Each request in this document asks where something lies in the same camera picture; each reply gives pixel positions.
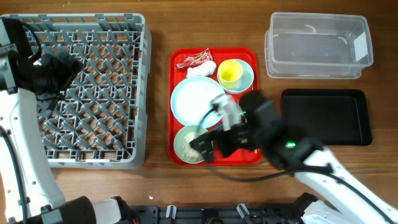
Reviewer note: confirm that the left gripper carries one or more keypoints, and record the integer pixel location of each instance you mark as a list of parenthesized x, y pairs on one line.
[(68, 74)]

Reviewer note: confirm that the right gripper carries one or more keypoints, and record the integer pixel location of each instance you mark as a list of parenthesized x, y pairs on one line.
[(222, 137)]

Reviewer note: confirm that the rice food waste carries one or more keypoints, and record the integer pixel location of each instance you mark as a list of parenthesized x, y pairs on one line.
[(188, 153)]

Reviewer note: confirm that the mint green bowl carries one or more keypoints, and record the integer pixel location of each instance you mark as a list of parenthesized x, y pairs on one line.
[(178, 140)]

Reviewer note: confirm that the yellow plastic cup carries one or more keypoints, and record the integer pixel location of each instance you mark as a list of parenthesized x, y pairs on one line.
[(229, 73)]

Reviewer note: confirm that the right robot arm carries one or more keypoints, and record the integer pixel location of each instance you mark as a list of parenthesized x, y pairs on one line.
[(253, 123)]

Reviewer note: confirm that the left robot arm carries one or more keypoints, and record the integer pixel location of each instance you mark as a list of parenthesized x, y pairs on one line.
[(32, 194)]

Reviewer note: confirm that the grey dishwasher rack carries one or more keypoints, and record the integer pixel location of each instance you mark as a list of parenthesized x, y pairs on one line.
[(101, 122)]

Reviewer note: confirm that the black waste tray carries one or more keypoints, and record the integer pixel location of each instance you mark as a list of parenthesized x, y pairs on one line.
[(334, 116)]

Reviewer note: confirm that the large light blue plate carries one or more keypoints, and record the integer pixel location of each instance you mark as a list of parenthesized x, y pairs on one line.
[(190, 99)]

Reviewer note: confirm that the red plastic tray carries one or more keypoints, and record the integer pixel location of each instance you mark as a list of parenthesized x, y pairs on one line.
[(241, 157)]

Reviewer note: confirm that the crumpled white napkin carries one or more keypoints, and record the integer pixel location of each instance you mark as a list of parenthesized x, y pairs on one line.
[(203, 70)]

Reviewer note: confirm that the small light blue plate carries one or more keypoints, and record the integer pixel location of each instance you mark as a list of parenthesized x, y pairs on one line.
[(246, 81)]

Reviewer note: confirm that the red snack wrapper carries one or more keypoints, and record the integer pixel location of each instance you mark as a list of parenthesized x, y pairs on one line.
[(195, 59)]

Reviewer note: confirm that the clear plastic bin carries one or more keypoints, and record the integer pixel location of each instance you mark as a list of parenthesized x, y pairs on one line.
[(317, 46)]

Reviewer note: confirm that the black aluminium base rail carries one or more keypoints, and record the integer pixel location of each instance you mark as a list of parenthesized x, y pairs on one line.
[(271, 213)]

